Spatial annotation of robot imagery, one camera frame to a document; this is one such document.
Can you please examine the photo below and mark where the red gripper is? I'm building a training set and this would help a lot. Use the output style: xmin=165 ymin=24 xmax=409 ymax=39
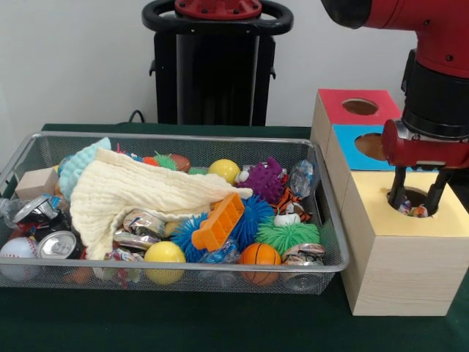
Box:
xmin=382 ymin=119 xmax=469 ymax=214

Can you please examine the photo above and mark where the floral patterned cloth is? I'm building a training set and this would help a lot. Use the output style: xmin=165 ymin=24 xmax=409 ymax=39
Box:
xmin=397 ymin=199 xmax=429 ymax=219

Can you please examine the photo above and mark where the small print cloth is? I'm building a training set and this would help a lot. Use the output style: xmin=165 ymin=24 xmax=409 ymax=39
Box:
xmin=104 ymin=248 xmax=144 ymax=283

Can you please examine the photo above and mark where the wooden box with three holes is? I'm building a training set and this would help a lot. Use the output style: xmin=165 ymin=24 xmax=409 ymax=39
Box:
xmin=310 ymin=89 xmax=469 ymax=317

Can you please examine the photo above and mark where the clear mesh bin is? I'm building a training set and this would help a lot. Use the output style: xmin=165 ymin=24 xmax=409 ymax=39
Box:
xmin=0 ymin=131 xmax=351 ymax=296

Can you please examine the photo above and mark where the green spiky ball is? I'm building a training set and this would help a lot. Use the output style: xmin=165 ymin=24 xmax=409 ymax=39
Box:
xmin=255 ymin=216 xmax=320 ymax=256

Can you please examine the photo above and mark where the purple spiky toy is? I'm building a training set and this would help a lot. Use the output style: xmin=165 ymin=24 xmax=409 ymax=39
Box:
xmin=234 ymin=156 xmax=289 ymax=205

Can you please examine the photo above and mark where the blue spiky ball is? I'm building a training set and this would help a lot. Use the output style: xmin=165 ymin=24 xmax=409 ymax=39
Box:
xmin=170 ymin=194 xmax=276 ymax=263

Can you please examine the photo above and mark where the orange mini basketball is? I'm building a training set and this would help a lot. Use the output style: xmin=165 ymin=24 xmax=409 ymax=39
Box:
xmin=240 ymin=243 xmax=282 ymax=287

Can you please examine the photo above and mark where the yellow plastic ball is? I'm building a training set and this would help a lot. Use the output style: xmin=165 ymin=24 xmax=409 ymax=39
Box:
xmin=207 ymin=159 xmax=242 ymax=186
xmin=144 ymin=241 xmax=187 ymax=286

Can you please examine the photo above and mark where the orange plastic block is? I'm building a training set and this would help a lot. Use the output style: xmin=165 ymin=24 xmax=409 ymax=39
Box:
xmin=191 ymin=192 xmax=245 ymax=253

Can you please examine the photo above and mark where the dark green tablecloth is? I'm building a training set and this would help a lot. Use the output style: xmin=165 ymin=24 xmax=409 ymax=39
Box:
xmin=0 ymin=123 xmax=469 ymax=352

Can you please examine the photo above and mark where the cream waffle cloth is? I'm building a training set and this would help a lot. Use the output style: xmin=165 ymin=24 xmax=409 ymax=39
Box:
xmin=69 ymin=148 xmax=254 ymax=261

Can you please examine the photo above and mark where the white baseball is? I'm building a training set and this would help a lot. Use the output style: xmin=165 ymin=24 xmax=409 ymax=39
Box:
xmin=0 ymin=237 xmax=40 ymax=282

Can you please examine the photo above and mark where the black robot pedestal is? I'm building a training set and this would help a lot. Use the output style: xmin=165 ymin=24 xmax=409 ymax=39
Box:
xmin=141 ymin=0 xmax=294 ymax=128

